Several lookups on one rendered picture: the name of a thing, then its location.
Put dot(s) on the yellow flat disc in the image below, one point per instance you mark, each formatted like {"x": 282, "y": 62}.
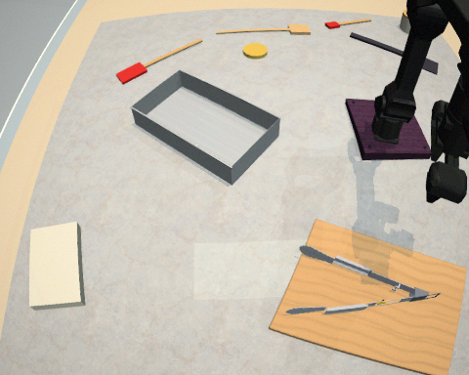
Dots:
{"x": 255, "y": 51}

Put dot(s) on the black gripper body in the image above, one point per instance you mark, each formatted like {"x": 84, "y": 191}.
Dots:
{"x": 446, "y": 180}

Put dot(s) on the grey canister with wooden lid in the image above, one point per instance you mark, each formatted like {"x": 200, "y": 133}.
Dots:
{"x": 405, "y": 25}

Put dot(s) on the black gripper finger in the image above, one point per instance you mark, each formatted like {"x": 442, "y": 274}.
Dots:
{"x": 435, "y": 152}
{"x": 431, "y": 198}

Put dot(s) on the grey roasting tin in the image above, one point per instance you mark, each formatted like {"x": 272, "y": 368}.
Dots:
{"x": 220, "y": 131}

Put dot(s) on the cream rectangular block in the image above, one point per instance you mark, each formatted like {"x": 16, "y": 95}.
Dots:
{"x": 55, "y": 268}

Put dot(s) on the light wooden board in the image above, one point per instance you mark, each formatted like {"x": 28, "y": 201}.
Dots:
{"x": 417, "y": 336}

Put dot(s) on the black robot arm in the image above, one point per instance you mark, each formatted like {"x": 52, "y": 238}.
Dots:
{"x": 428, "y": 19}

